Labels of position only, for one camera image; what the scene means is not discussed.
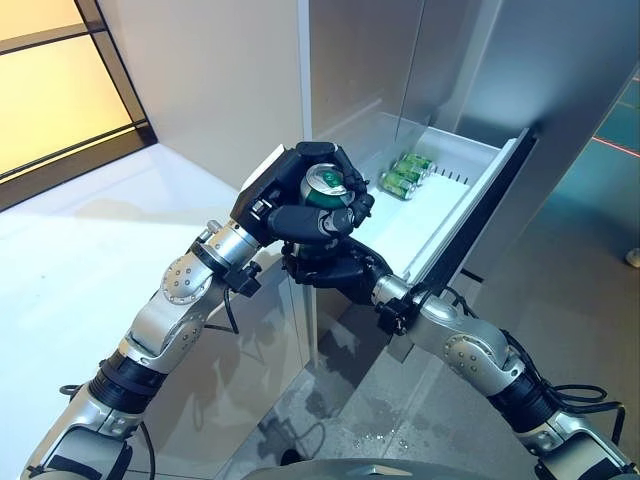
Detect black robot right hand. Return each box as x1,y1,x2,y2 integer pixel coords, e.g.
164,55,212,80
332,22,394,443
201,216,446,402
279,236,397,305

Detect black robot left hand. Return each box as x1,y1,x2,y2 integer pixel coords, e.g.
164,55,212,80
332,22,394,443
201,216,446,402
228,141,377,247

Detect green drink can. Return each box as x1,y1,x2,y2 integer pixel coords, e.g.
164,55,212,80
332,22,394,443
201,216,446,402
398,151,438,174
292,162,357,261
390,160,430,185
378,170,419,200

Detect white fridge drawer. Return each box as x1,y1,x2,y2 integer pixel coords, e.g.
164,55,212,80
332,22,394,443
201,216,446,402
310,110,540,362

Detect grey robot torso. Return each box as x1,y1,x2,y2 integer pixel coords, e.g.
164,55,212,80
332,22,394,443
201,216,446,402
249,457,446,480

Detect dark framed window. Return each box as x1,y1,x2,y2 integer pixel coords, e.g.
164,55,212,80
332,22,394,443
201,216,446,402
0,0,159,211

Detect tall white cabinet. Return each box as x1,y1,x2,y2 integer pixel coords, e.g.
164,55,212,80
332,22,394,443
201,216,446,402
298,0,640,361

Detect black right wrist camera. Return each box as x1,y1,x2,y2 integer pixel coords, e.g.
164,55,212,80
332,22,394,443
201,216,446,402
375,295,415,337

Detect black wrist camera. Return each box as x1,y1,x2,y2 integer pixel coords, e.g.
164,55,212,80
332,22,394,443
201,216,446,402
225,260,262,300
375,295,415,337

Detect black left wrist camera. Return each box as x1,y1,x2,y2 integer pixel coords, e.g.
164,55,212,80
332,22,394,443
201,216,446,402
225,260,262,300

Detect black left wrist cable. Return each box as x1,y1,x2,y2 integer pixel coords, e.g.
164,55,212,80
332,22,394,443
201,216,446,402
202,288,242,336

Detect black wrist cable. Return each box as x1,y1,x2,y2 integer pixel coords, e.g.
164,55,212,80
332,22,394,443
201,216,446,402
202,288,242,336
439,287,629,459

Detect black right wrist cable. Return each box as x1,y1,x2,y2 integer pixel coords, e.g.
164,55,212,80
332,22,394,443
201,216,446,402
439,287,629,459

